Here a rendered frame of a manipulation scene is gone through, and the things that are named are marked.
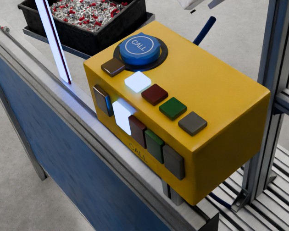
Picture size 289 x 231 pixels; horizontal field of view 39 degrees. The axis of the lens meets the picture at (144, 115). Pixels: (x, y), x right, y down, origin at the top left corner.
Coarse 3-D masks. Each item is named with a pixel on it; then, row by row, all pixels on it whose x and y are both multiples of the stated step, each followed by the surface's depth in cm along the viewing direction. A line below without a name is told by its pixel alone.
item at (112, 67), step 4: (108, 60) 40; (112, 60) 40; (116, 60) 40; (104, 64) 40; (108, 64) 40; (112, 64) 40; (116, 64) 40; (120, 64) 40; (104, 68) 39; (108, 68) 39; (112, 68) 39; (116, 68) 39; (120, 68) 39; (124, 68) 40; (108, 72) 39; (112, 72) 39; (116, 72) 39; (112, 76) 39
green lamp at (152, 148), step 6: (144, 132) 36; (150, 132) 36; (150, 138) 36; (156, 138) 36; (150, 144) 37; (156, 144) 36; (162, 144) 35; (150, 150) 38; (156, 150) 36; (162, 150) 36; (156, 156) 37; (162, 156) 36; (162, 162) 37
